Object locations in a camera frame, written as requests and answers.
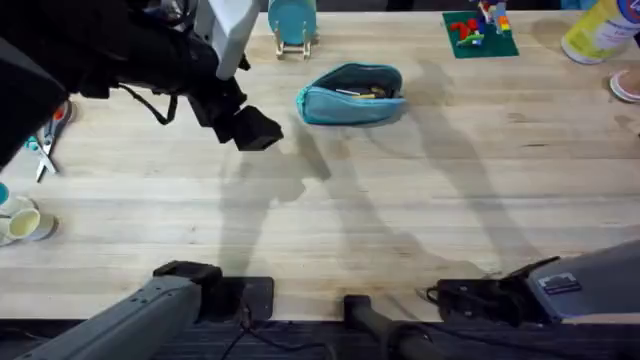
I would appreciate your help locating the grey saucer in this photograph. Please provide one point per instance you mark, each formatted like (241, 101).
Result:
(47, 227)

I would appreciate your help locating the white cup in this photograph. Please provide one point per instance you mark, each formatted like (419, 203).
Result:
(17, 204)

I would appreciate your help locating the pink and white round disc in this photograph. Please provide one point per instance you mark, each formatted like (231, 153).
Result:
(627, 86)

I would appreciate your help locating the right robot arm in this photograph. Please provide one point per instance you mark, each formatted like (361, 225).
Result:
(590, 280)

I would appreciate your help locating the black stand post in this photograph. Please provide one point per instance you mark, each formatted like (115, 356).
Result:
(380, 325)

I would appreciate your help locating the yellow and white canister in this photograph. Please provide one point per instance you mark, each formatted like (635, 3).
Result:
(595, 35)

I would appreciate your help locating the teal cup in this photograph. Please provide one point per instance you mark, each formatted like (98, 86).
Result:
(3, 193)

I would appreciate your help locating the black rail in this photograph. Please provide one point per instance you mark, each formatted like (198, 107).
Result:
(310, 342)

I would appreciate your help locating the teal plate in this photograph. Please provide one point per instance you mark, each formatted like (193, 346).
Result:
(292, 20)

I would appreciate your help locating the pale yellow cup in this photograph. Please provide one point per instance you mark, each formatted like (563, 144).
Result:
(24, 223)

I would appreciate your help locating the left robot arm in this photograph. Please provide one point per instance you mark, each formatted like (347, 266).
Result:
(125, 320)

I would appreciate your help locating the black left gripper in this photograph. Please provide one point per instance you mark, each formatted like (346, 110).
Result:
(215, 107)

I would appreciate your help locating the small wooden plate stand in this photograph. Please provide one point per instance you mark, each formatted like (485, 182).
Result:
(292, 50)

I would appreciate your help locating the teal soft zip bag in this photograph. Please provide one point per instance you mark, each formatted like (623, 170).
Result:
(345, 107)

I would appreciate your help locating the green board with toy blocks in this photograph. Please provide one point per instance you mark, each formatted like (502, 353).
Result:
(487, 42)

